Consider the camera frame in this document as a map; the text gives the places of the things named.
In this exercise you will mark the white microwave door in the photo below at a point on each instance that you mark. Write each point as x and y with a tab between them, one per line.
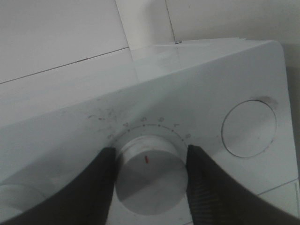
285	197

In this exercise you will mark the round white door button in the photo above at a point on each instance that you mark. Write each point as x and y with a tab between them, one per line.
249	128

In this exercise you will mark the white microwave oven body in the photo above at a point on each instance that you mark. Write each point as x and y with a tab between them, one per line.
53	125

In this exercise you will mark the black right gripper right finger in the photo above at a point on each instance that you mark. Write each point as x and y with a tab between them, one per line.
215	198

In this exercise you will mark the white dial knob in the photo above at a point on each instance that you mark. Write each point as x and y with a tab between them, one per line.
152	177
16	199

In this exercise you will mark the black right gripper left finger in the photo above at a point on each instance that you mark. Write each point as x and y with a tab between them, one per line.
84	201

